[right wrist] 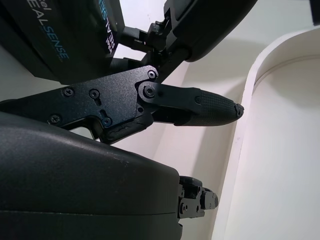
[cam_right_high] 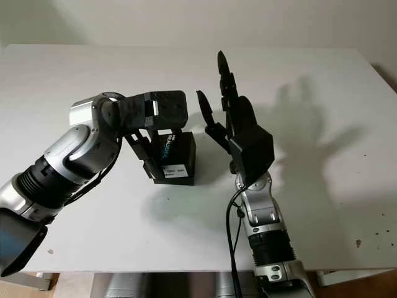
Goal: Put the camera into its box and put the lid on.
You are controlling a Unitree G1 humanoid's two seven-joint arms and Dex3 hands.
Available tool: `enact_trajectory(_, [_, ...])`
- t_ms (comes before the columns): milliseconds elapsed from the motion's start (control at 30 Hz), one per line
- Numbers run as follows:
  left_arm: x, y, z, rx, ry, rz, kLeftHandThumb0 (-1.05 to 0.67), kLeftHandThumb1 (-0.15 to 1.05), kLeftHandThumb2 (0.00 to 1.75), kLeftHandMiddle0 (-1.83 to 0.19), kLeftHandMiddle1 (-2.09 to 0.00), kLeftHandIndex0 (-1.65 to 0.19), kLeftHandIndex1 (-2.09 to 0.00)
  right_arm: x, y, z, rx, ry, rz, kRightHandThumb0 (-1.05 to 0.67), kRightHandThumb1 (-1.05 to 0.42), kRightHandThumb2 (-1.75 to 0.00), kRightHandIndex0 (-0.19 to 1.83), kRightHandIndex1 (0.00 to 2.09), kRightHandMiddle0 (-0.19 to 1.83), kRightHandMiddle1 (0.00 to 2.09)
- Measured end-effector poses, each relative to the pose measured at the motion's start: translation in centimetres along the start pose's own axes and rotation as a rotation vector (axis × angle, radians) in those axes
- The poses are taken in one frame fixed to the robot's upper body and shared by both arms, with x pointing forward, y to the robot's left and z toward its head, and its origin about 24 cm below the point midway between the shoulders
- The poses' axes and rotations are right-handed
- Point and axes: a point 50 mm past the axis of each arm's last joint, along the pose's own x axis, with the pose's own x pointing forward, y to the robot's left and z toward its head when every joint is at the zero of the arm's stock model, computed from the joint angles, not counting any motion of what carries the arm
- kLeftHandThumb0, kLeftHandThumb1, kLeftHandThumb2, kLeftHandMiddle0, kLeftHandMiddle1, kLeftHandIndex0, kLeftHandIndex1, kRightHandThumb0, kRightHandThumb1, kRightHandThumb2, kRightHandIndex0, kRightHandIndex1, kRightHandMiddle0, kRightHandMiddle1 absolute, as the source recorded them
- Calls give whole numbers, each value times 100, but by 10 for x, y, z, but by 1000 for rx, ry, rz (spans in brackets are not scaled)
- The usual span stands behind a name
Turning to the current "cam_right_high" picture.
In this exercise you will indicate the grey table foot bar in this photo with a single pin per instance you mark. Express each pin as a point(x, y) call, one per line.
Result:
point(344, 277)
point(38, 281)

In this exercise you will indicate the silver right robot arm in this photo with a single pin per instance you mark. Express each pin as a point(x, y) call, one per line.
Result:
point(263, 217)

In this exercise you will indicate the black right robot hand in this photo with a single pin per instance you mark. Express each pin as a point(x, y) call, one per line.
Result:
point(245, 115)

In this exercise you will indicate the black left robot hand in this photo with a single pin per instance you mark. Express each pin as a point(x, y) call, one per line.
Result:
point(144, 146)

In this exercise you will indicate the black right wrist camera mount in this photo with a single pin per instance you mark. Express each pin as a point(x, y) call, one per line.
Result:
point(254, 152)

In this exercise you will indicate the black labelled box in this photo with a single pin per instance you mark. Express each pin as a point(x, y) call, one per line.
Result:
point(183, 152)

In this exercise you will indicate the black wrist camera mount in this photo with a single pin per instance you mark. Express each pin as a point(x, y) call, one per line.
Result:
point(254, 152)
point(167, 108)

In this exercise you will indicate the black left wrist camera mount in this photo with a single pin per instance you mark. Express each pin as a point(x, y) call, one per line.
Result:
point(167, 108)

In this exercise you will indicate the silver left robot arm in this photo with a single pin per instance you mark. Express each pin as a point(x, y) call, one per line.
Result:
point(74, 161)

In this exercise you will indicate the black camera box base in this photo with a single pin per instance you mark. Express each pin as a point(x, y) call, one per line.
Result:
point(173, 181)

